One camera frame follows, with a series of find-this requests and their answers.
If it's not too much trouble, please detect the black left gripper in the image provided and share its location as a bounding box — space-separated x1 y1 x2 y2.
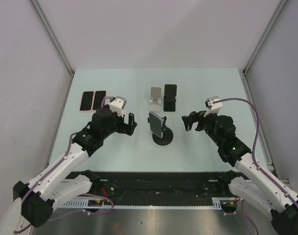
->
101 109 137 139

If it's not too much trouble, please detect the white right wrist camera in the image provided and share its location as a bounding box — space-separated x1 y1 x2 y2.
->
204 96 223 117

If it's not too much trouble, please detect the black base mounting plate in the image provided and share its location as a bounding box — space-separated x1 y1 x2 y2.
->
66 170 238 201

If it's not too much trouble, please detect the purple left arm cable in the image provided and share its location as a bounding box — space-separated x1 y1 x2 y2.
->
13 95 115 233

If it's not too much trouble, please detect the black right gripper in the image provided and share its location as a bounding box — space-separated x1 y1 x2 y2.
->
182 108 223 146

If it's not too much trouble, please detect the silver folding phone stand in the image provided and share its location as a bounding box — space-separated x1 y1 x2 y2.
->
149 87 162 112

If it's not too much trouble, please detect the black folding phone stand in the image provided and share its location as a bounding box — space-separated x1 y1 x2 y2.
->
163 84 177 112

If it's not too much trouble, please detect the pink cased smartphone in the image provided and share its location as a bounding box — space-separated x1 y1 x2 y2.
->
79 91 94 112
92 91 106 111

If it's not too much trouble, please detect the black round base phone stand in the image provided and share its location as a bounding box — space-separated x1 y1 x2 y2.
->
152 116 174 146

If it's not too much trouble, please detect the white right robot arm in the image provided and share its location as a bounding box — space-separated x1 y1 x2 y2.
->
182 111 298 235

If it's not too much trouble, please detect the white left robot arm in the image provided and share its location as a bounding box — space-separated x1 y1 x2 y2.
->
0 108 137 235

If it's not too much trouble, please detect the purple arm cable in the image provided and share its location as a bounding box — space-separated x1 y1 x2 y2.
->
213 97 298 235
13 95 115 233

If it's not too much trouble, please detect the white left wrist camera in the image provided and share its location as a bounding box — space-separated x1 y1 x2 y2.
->
109 96 127 117

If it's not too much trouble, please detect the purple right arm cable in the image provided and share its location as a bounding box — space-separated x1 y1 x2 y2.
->
213 97 298 235

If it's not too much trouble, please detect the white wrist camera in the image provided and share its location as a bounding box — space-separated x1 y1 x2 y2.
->
109 96 127 117
204 96 223 117

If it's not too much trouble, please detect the white slotted cable duct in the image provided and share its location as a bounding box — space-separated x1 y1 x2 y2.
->
60 197 238 210

